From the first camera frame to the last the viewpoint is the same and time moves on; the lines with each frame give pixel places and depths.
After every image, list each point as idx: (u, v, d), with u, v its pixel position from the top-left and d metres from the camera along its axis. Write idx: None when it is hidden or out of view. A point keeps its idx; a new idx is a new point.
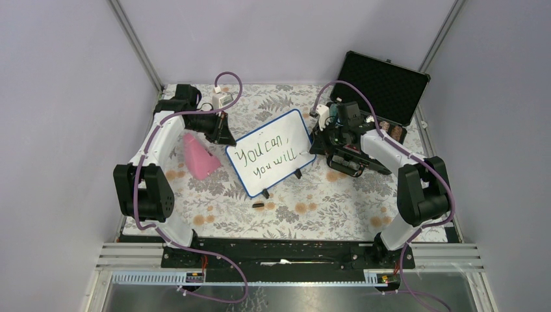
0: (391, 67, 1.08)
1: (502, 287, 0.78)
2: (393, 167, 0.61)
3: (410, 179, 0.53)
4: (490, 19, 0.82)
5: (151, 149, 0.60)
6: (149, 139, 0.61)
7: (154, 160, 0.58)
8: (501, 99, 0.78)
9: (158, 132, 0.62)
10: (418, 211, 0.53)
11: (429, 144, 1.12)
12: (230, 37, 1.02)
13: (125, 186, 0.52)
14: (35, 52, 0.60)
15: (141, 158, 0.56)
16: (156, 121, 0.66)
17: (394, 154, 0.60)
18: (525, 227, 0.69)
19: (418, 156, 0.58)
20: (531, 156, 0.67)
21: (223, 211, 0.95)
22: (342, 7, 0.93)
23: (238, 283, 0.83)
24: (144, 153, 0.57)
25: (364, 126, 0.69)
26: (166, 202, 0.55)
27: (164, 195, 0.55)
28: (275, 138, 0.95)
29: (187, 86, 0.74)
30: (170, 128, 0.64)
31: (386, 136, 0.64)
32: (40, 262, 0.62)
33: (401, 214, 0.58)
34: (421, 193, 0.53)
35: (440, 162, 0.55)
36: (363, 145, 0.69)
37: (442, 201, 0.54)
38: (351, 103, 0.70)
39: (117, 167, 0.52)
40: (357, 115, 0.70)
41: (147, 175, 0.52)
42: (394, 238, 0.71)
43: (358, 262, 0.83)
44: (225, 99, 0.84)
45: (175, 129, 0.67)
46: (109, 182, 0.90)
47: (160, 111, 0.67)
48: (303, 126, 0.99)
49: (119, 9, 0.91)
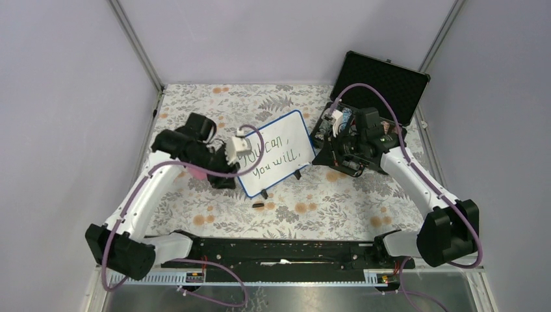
0: (391, 67, 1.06)
1: (502, 286, 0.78)
2: (418, 199, 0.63)
3: (441, 230, 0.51)
4: (490, 19, 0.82)
5: (132, 209, 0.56)
6: (132, 194, 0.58)
7: (130, 229, 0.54)
8: (501, 99, 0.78)
9: (145, 184, 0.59)
10: (440, 255, 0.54)
11: (429, 144, 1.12)
12: (230, 36, 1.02)
13: (95, 247, 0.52)
14: (34, 51, 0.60)
15: (117, 225, 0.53)
16: (149, 165, 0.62)
17: (422, 189, 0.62)
18: (525, 226, 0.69)
19: (450, 196, 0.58)
20: (532, 155, 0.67)
21: (223, 211, 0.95)
22: (342, 6, 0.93)
23: (235, 283, 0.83)
24: (120, 218, 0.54)
25: (387, 140, 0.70)
26: (141, 268, 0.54)
27: (137, 266, 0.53)
28: (275, 139, 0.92)
29: (202, 117, 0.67)
30: (160, 178, 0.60)
31: (412, 162, 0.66)
32: (39, 261, 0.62)
33: (420, 250, 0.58)
34: (448, 240, 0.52)
35: (473, 207, 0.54)
36: (384, 164, 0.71)
37: (466, 245, 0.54)
38: (372, 110, 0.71)
39: (88, 232, 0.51)
40: (376, 124, 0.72)
41: (119, 246, 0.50)
42: (396, 248, 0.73)
43: (358, 262, 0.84)
44: (241, 151, 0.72)
45: (166, 179, 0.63)
46: (109, 182, 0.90)
47: (158, 150, 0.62)
48: (303, 126, 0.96)
49: (119, 10, 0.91)
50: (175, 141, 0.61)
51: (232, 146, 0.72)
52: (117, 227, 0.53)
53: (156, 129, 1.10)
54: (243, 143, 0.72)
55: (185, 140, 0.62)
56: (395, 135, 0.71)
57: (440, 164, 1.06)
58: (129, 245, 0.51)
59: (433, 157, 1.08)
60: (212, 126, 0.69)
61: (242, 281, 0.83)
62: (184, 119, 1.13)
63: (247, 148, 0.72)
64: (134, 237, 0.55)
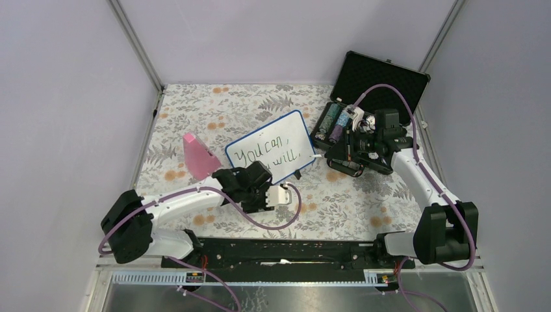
0: (391, 67, 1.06)
1: (502, 286, 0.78)
2: (420, 197, 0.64)
3: (436, 225, 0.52)
4: (490, 19, 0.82)
5: (167, 201, 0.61)
6: (179, 191, 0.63)
7: (156, 215, 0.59)
8: (500, 99, 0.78)
9: (190, 193, 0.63)
10: (432, 254, 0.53)
11: (429, 144, 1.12)
12: (230, 36, 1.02)
13: (123, 205, 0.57)
14: (35, 51, 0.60)
15: (149, 205, 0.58)
16: (203, 182, 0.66)
17: (425, 186, 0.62)
18: (525, 226, 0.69)
19: (451, 196, 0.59)
20: (531, 155, 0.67)
21: (223, 211, 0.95)
22: (342, 6, 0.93)
23: (217, 283, 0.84)
24: (156, 201, 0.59)
25: (400, 141, 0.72)
26: (128, 253, 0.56)
27: (131, 247, 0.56)
28: (275, 139, 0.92)
29: (261, 169, 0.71)
30: (204, 197, 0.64)
31: (420, 162, 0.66)
32: (39, 262, 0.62)
33: (415, 249, 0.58)
34: (441, 238, 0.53)
35: (473, 210, 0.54)
36: (394, 162, 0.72)
37: (461, 248, 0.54)
38: (392, 111, 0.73)
39: (129, 192, 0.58)
40: (394, 125, 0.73)
41: (139, 221, 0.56)
42: (396, 248, 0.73)
43: (358, 262, 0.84)
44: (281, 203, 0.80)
45: (208, 201, 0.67)
46: (109, 182, 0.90)
47: (214, 177, 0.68)
48: (303, 126, 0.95)
49: (120, 9, 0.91)
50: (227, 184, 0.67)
51: (277, 197, 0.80)
52: (148, 206, 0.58)
53: (156, 129, 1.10)
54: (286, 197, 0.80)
55: (239, 186, 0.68)
56: (410, 139, 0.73)
57: (440, 164, 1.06)
58: (146, 226, 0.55)
59: (433, 157, 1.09)
60: (266, 179, 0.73)
61: (224, 281, 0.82)
62: (184, 119, 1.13)
63: (287, 203, 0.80)
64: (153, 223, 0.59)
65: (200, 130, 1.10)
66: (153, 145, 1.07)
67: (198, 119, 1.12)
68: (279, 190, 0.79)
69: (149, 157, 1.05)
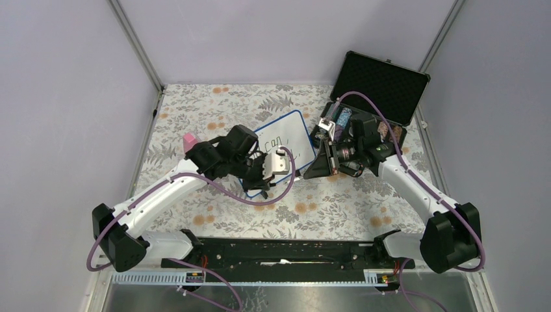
0: (391, 67, 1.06)
1: (502, 285, 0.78)
2: (418, 204, 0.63)
3: (444, 234, 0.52)
4: (490, 18, 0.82)
5: (138, 206, 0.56)
6: (146, 192, 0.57)
7: (130, 223, 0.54)
8: (500, 99, 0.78)
9: (162, 187, 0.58)
10: (446, 262, 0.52)
11: (429, 144, 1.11)
12: (230, 36, 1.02)
13: (97, 225, 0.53)
14: (34, 51, 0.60)
15: (121, 216, 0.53)
16: (175, 170, 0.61)
17: (422, 195, 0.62)
18: (525, 225, 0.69)
19: (449, 201, 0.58)
20: (531, 153, 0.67)
21: (223, 211, 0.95)
22: (342, 6, 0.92)
23: (221, 283, 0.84)
24: (127, 209, 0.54)
25: (383, 150, 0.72)
26: (121, 264, 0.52)
27: (119, 260, 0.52)
28: (275, 139, 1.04)
29: (243, 134, 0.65)
30: (179, 186, 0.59)
31: (410, 169, 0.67)
32: (38, 261, 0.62)
33: (426, 260, 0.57)
34: (451, 244, 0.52)
35: (473, 211, 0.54)
36: (381, 172, 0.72)
37: (470, 248, 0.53)
38: (369, 119, 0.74)
39: (96, 210, 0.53)
40: (374, 134, 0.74)
41: (115, 234, 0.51)
42: (396, 249, 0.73)
43: (357, 262, 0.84)
44: (281, 164, 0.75)
45: (185, 190, 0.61)
46: (108, 182, 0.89)
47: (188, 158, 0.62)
48: (303, 125, 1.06)
49: (119, 9, 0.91)
50: (206, 156, 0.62)
51: (271, 164, 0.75)
52: (119, 216, 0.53)
53: (156, 129, 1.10)
54: (281, 162, 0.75)
55: (217, 158, 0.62)
56: (392, 144, 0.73)
57: (439, 164, 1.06)
58: (123, 238, 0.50)
59: (433, 157, 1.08)
60: (251, 143, 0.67)
61: (227, 281, 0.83)
62: (184, 119, 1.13)
63: (284, 170, 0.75)
64: (129, 233, 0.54)
65: (199, 130, 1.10)
66: (153, 145, 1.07)
67: (198, 119, 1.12)
68: (272, 156, 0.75)
69: (149, 157, 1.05)
